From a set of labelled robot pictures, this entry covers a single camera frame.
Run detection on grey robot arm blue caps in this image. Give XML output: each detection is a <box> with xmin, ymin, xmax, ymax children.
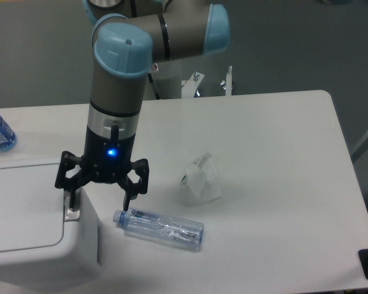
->
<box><xmin>55</xmin><ymin>1</ymin><xmax>231</xmax><ymax>208</ymax></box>

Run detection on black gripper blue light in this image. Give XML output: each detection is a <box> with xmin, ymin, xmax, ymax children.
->
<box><xmin>55</xmin><ymin>128</ymin><xmax>150</xmax><ymax>211</ymax></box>

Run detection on white push-top trash can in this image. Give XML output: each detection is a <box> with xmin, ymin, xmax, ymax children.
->
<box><xmin>0</xmin><ymin>158</ymin><xmax>101</xmax><ymax>293</ymax></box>

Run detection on clear empty plastic bottle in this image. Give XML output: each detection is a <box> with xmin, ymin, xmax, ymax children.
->
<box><xmin>113</xmin><ymin>208</ymin><xmax>204</xmax><ymax>251</ymax></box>

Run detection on crumpled clear plastic wrapper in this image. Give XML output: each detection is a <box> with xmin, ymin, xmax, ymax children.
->
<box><xmin>179</xmin><ymin>153</ymin><xmax>223</xmax><ymax>206</ymax></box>

